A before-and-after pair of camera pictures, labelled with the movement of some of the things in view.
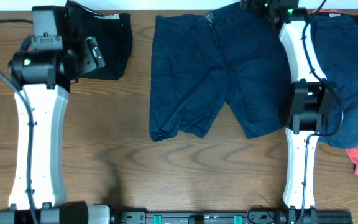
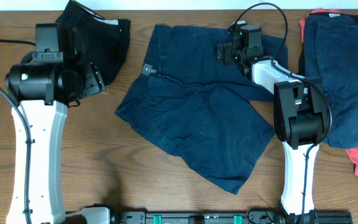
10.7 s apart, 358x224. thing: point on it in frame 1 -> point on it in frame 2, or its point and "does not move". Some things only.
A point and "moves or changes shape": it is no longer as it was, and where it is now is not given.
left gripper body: (92, 57) -> (93, 83)
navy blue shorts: (200, 61) moves or changes shape
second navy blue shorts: (347, 58) does not move
